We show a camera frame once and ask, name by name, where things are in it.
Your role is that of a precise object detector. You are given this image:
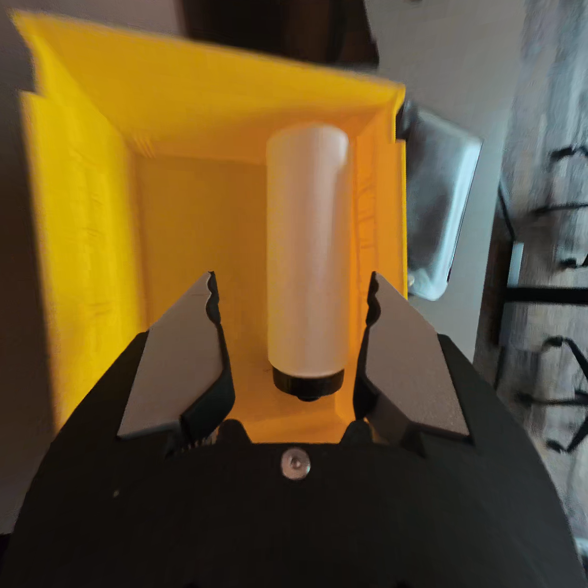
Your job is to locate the black metal table frame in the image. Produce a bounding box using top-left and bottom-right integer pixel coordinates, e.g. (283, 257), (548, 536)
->
(494, 181), (588, 343)

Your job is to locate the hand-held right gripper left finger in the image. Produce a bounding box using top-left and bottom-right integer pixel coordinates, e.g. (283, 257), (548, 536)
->
(117, 271), (237, 444)

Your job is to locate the yellow plastic bin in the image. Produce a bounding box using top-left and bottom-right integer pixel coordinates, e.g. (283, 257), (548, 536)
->
(11, 9), (409, 444)

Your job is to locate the translucent white plastic container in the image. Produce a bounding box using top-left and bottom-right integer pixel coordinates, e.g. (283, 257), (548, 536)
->
(397, 99), (484, 302)

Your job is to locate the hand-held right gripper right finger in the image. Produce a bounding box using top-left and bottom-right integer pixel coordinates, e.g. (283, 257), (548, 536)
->
(353, 270), (471, 445)

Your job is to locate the white plastic bottle black cap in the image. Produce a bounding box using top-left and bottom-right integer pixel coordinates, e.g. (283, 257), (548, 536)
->
(266, 123), (350, 404)

